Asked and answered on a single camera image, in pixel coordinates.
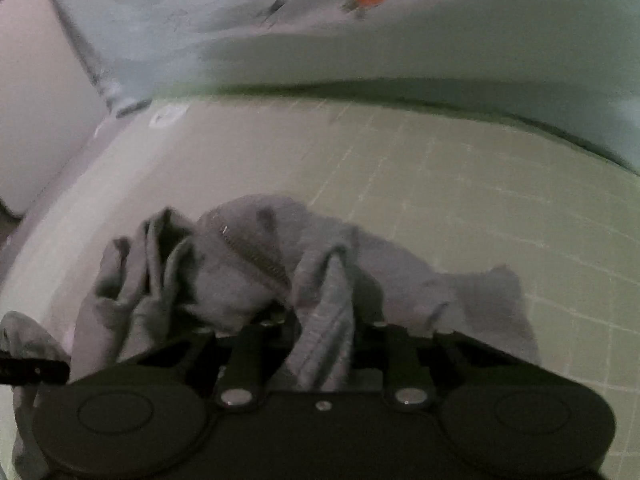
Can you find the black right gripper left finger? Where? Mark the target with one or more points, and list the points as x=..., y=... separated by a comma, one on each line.
x=231, y=371

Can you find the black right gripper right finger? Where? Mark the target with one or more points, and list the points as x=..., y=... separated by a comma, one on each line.
x=387, y=359

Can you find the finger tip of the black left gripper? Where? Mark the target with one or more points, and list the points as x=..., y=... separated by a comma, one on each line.
x=19, y=372

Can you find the grey zip hoodie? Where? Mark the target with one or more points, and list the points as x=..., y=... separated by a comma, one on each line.
x=261, y=255

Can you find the green grid cutting mat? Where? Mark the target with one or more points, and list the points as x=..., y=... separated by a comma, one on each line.
x=464, y=194

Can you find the white panel board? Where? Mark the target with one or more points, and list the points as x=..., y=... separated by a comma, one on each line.
x=49, y=107

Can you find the light blue carrot-print sheet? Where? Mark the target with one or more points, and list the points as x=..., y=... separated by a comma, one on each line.
x=571, y=65

